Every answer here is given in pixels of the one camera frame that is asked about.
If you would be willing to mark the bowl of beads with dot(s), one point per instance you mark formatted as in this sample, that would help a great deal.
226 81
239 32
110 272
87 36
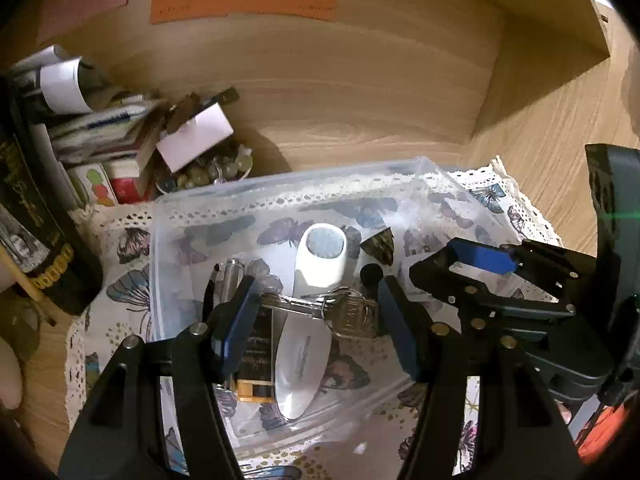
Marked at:
219 165

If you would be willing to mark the dark amber lighter case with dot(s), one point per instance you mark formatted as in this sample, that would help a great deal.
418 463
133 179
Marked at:
254 381

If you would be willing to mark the clear plastic storage box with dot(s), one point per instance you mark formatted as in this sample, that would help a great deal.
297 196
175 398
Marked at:
300 235

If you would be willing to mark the silver key bunch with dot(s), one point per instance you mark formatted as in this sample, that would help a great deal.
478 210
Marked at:
343 310

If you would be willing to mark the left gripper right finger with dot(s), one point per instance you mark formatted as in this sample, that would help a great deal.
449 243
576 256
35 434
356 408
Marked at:
520 431

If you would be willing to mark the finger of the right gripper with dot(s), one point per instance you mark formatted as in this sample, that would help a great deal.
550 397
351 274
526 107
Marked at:
534 261
434 276

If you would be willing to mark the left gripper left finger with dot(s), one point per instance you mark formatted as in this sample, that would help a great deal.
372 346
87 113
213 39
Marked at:
120 432

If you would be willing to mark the butterfly print lace cloth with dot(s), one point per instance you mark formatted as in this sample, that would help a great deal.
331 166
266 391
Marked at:
365 449

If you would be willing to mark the person's right hand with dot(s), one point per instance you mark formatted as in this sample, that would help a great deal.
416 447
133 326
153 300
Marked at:
565 413

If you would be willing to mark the dark wine bottle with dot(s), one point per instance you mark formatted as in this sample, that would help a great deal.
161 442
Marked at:
36 231

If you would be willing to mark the white foot file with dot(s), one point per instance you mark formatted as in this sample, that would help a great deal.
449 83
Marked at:
305 339

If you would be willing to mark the pile of papers and booklets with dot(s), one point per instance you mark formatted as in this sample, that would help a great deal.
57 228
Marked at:
100 143

